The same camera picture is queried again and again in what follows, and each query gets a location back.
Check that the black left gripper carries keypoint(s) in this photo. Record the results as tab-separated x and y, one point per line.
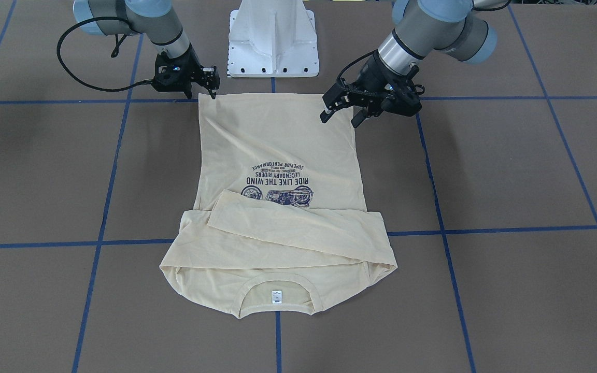
372	78

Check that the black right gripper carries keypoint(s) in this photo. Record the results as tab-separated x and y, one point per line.
193	66

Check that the cream long-sleeve printed shirt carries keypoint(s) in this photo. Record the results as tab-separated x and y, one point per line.
280	221

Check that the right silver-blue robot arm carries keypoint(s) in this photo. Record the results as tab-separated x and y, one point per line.
156	19

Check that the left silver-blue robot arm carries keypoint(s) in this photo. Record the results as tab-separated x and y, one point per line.
449	27

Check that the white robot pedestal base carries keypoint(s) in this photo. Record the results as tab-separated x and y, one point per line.
272	39

